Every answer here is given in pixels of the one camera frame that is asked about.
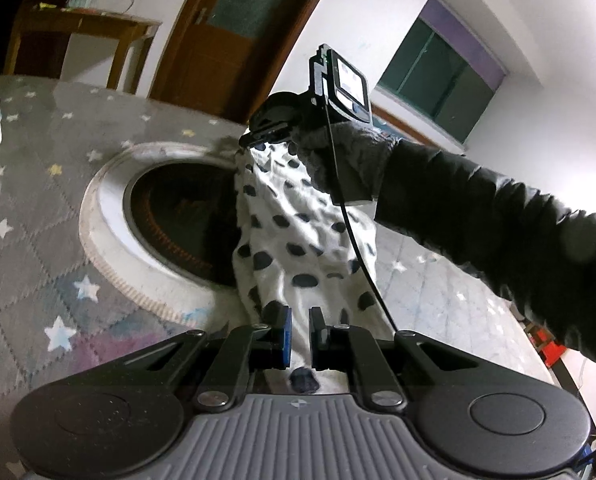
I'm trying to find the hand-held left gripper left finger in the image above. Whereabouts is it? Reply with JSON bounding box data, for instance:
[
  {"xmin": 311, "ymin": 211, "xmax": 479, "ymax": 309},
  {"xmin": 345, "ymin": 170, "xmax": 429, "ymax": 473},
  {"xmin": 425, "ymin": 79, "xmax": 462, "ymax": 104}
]
[{"xmin": 128, "ymin": 302, "xmax": 293, "ymax": 409}]

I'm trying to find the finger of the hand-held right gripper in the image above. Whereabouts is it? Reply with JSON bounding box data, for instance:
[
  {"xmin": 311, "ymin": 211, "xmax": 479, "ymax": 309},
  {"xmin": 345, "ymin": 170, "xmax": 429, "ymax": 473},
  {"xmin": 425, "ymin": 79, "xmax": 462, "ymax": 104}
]
[{"xmin": 238, "ymin": 127, "xmax": 294, "ymax": 150}]

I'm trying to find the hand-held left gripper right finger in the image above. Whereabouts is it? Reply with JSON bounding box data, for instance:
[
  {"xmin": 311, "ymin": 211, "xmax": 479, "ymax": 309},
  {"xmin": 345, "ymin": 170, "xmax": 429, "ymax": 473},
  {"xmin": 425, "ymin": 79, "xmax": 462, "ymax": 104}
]
[{"xmin": 309, "ymin": 306, "xmax": 484, "ymax": 409}]

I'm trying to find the white polka dot garment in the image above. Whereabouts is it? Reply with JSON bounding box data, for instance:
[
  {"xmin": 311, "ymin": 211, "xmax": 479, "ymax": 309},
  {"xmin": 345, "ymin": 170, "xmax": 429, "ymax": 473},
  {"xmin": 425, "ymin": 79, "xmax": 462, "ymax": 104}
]
[{"xmin": 230, "ymin": 140, "xmax": 379, "ymax": 396}]

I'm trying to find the person's right forearm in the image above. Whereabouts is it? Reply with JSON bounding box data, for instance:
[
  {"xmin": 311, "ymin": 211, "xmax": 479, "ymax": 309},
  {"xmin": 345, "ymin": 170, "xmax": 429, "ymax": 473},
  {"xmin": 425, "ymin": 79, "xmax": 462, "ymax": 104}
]
[{"xmin": 373, "ymin": 137, "xmax": 596, "ymax": 371}]

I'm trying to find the person's right hand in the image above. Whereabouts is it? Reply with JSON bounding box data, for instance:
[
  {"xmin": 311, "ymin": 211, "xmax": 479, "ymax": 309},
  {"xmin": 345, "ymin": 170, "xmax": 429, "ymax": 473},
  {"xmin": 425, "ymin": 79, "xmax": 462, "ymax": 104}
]
[{"xmin": 292, "ymin": 122, "xmax": 399, "ymax": 196}]

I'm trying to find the dark window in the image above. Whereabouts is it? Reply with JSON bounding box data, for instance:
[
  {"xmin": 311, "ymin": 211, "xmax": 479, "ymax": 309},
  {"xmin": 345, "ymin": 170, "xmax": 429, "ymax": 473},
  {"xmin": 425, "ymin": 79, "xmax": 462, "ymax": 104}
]
[{"xmin": 375, "ymin": 0, "xmax": 509, "ymax": 146}]

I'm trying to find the brown wooden door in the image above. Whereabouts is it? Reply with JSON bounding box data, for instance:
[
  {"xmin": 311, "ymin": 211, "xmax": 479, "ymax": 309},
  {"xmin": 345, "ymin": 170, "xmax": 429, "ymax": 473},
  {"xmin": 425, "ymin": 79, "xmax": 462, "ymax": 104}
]
[{"xmin": 148, "ymin": 0, "xmax": 346, "ymax": 126}]

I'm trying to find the round black induction cooktop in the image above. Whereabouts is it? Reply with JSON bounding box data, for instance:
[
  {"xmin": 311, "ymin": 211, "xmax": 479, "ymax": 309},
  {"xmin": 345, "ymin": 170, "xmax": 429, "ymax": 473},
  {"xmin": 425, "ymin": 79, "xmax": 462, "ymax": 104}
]
[{"xmin": 78, "ymin": 142, "xmax": 244, "ymax": 323}]

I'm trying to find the wooden side table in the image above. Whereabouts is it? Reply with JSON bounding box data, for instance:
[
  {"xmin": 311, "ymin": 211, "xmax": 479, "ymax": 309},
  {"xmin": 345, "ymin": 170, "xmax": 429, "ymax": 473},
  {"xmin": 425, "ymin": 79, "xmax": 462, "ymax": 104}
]
[{"xmin": 3, "ymin": 5, "xmax": 163, "ymax": 95}]

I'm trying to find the grey star print table cover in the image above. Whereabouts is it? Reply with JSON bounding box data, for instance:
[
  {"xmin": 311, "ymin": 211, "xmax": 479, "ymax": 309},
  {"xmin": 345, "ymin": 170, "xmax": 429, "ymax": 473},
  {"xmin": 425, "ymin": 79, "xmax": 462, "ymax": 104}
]
[{"xmin": 0, "ymin": 75, "xmax": 554, "ymax": 480}]

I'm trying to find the black cable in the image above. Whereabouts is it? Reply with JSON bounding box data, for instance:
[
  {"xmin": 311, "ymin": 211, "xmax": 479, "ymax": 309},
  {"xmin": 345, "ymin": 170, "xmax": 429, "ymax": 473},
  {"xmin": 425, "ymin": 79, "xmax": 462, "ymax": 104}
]
[{"xmin": 323, "ymin": 60, "xmax": 401, "ymax": 336}]

